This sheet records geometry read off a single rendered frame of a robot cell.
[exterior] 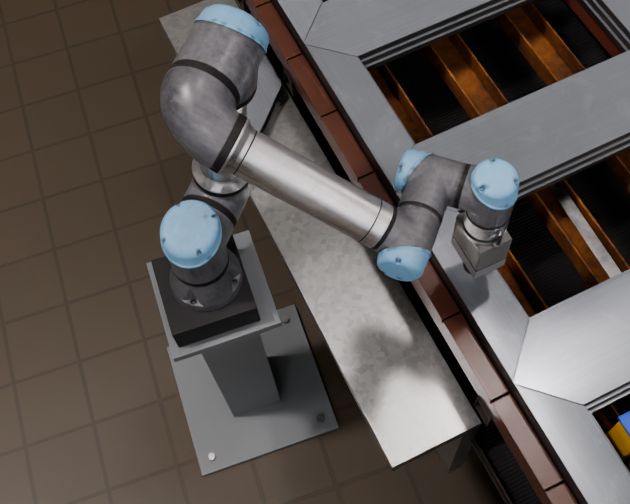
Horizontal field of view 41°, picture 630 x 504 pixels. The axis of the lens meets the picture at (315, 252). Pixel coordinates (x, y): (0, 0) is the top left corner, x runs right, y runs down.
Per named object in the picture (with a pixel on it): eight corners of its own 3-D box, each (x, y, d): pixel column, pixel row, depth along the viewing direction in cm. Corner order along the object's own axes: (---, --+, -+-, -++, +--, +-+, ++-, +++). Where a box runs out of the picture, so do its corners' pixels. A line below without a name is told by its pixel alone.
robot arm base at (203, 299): (188, 323, 173) (179, 304, 164) (159, 265, 180) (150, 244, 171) (254, 291, 176) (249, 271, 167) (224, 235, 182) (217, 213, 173)
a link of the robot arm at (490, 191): (475, 147, 134) (528, 162, 132) (468, 184, 143) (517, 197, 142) (461, 188, 130) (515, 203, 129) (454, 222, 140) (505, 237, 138)
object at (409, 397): (230, -2, 226) (228, -10, 223) (479, 427, 170) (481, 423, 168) (161, 26, 223) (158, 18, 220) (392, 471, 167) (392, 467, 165)
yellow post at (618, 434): (615, 435, 165) (643, 407, 148) (630, 458, 163) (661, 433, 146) (593, 447, 164) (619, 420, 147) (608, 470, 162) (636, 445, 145)
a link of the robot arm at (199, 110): (141, 113, 116) (437, 274, 126) (174, 54, 121) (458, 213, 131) (127, 146, 127) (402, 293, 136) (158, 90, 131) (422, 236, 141)
